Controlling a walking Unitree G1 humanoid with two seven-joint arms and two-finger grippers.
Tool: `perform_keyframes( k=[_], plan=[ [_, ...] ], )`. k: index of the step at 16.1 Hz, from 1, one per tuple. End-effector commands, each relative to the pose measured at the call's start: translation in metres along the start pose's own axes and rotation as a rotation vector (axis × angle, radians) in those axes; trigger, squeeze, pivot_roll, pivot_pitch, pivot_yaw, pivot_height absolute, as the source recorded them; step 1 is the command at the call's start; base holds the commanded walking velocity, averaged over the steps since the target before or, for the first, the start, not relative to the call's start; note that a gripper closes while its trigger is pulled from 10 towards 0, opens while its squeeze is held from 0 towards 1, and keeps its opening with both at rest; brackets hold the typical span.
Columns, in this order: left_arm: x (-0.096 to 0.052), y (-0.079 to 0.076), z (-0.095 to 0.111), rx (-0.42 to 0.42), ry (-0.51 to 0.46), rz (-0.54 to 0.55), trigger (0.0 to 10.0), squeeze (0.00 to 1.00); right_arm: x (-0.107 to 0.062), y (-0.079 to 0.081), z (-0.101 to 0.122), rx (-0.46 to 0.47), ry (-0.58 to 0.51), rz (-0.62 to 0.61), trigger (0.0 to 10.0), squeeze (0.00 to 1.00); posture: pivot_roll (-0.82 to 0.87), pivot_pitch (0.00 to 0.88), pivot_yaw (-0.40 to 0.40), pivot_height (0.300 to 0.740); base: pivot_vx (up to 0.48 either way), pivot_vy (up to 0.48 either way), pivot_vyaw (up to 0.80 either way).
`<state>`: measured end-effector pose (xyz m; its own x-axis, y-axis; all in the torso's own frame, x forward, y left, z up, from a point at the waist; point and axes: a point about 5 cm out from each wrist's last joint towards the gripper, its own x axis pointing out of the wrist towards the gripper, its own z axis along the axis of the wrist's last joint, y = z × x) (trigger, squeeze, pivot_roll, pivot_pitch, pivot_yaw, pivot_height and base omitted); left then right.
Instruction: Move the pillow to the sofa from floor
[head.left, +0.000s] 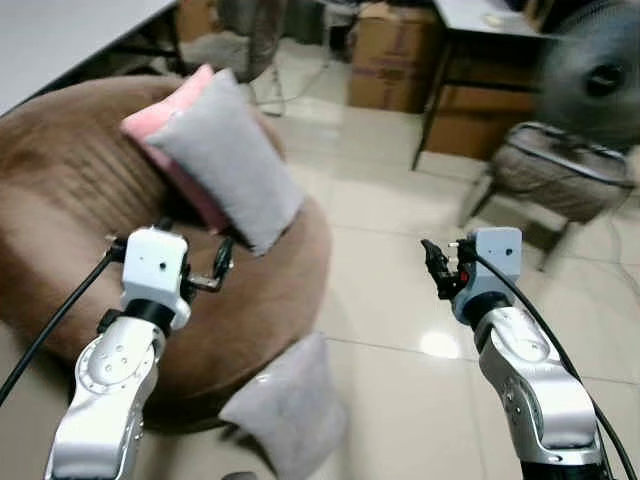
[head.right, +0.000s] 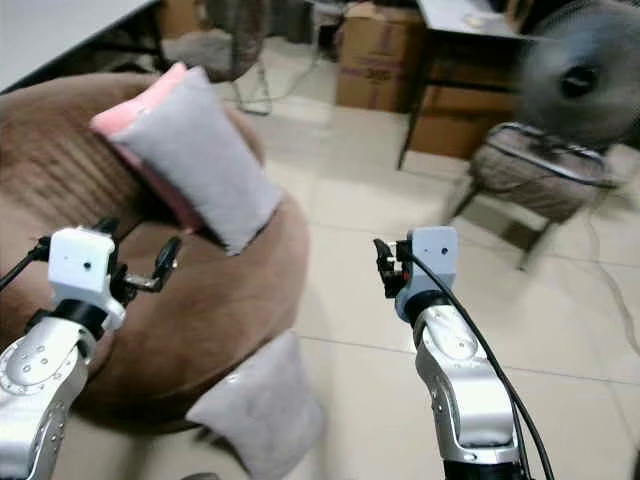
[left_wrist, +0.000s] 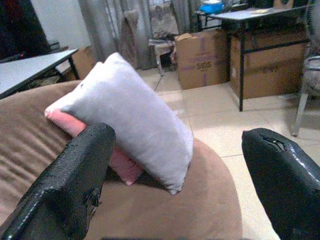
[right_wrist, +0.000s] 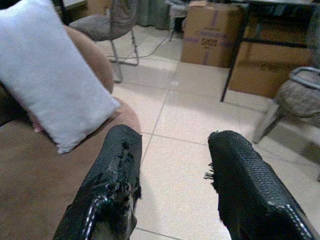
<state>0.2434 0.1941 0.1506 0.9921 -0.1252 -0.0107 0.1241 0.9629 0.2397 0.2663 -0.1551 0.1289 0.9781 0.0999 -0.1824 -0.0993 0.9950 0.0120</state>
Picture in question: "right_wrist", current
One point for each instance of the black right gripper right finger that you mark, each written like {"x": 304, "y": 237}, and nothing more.
{"x": 247, "y": 180}

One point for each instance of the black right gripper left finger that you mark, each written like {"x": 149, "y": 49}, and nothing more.
{"x": 112, "y": 180}

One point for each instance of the brown sofa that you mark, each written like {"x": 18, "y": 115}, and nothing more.
{"x": 32, "y": 172}

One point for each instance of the white rectangular pillow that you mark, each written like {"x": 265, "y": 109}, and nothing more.
{"x": 47, "y": 72}

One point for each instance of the plain large cardboard box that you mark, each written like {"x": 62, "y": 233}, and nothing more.
{"x": 270, "y": 67}

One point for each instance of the cardboard box with purple print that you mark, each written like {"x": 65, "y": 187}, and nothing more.
{"x": 211, "y": 35}

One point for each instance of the grey fabric metal-frame chair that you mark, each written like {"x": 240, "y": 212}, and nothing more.
{"x": 110, "y": 22}
{"x": 295, "y": 100}
{"x": 176, "y": 15}

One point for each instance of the black metal-frame table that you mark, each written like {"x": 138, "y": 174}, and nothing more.
{"x": 250, "y": 32}

